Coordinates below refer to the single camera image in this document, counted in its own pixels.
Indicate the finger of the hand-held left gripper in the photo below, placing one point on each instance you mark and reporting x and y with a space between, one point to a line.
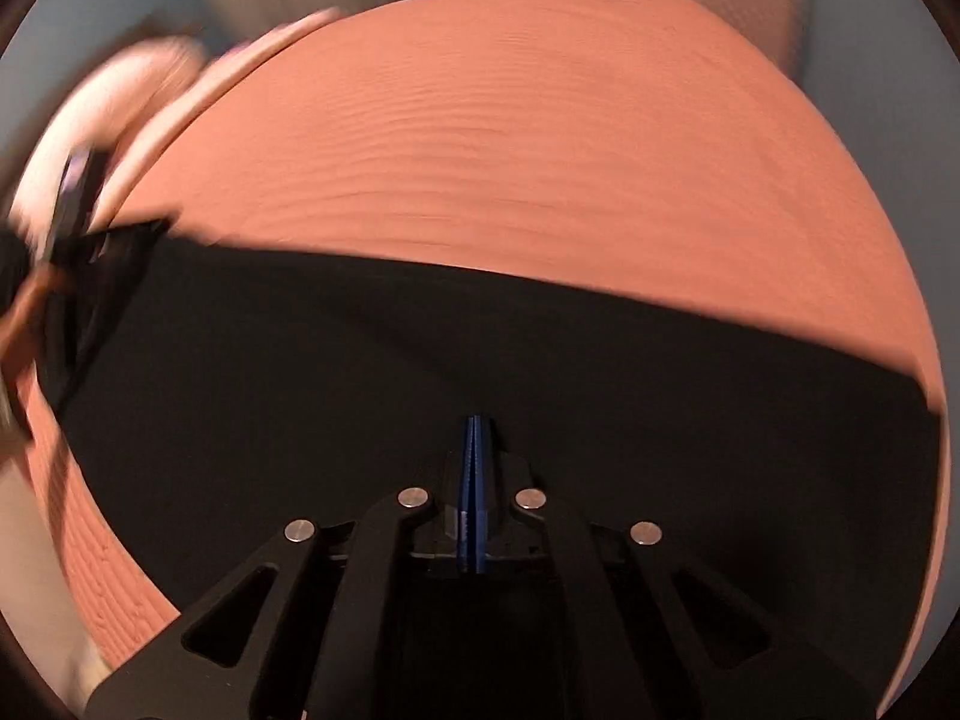
75 195

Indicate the pink suitcase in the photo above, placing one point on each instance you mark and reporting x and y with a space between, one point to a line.
735 0

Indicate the orange quilted bedspread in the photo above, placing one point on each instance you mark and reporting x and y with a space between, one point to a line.
525 127

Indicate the pink floral pillow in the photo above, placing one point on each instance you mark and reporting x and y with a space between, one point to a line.
105 97

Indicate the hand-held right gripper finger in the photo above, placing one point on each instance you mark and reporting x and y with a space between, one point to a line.
480 495
469 495

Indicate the black pants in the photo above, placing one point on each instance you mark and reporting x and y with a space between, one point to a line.
375 360

